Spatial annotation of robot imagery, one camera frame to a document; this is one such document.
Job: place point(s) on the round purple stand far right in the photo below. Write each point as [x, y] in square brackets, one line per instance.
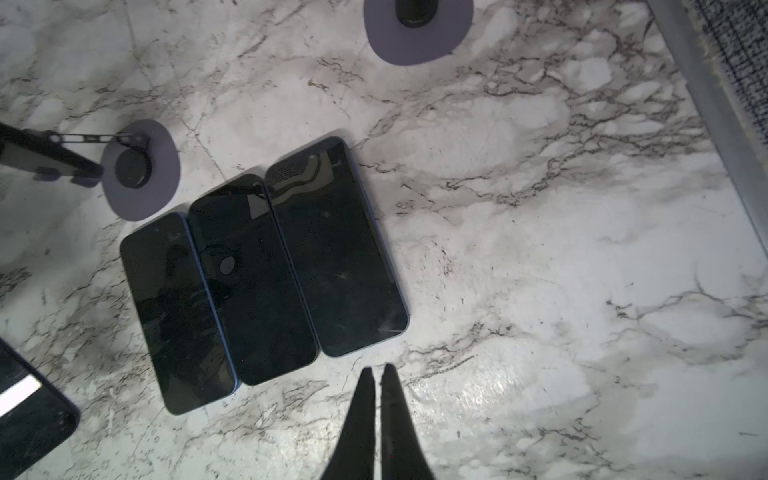
[407, 33]

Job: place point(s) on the round dark stand centre-right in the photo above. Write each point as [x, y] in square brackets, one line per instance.
[141, 167]

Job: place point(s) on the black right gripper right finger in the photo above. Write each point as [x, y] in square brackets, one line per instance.
[402, 456]

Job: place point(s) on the black phone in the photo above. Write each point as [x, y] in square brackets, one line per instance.
[35, 416]
[342, 266]
[174, 304]
[27, 151]
[251, 281]

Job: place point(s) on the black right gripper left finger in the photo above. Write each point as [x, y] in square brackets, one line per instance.
[353, 457]

